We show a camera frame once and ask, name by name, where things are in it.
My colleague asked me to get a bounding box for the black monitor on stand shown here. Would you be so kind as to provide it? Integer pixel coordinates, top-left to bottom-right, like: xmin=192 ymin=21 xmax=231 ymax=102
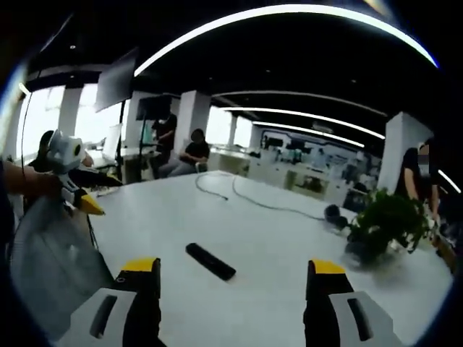
xmin=94 ymin=46 xmax=140 ymax=181

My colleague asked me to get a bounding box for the green potted plant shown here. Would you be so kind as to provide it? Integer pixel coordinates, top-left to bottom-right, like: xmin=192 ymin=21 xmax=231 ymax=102
xmin=345 ymin=187 xmax=435 ymax=263

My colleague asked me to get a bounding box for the person's left hand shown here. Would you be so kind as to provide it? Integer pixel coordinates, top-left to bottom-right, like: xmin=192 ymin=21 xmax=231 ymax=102
xmin=24 ymin=171 xmax=63 ymax=199

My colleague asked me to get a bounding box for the long ceiling light strip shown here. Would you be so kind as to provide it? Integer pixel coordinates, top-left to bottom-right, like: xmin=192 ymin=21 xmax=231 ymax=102
xmin=133 ymin=4 xmax=441 ymax=77

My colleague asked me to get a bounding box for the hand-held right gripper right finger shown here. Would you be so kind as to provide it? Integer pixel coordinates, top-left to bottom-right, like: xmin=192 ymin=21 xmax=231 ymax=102
xmin=302 ymin=258 xmax=403 ymax=347

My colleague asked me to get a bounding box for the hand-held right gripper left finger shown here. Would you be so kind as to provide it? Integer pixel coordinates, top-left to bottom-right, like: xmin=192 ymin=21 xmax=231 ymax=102
xmin=67 ymin=257 xmax=168 ymax=347

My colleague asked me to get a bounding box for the white cabinet counter row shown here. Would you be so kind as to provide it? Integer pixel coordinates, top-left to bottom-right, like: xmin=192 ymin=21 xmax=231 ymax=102
xmin=208 ymin=145 xmax=363 ymax=204

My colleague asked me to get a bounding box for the white square pillar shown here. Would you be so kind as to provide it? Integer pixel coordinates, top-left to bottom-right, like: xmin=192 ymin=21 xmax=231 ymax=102
xmin=377 ymin=111 xmax=436 ymax=193
xmin=173 ymin=90 xmax=213 ymax=160

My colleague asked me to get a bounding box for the grey plant pot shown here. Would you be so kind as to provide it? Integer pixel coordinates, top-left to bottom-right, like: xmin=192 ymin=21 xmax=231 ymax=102
xmin=344 ymin=240 xmax=391 ymax=270

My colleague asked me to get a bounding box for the black remote control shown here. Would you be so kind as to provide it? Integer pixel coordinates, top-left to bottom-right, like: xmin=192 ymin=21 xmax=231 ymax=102
xmin=185 ymin=242 xmax=237 ymax=281

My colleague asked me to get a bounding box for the grey perforated mesh bag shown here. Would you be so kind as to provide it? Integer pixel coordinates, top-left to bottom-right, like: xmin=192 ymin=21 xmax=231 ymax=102
xmin=9 ymin=194 xmax=116 ymax=340

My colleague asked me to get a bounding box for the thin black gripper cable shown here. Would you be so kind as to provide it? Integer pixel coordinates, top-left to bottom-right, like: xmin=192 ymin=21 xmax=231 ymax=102
xmin=19 ymin=85 xmax=34 ymax=171

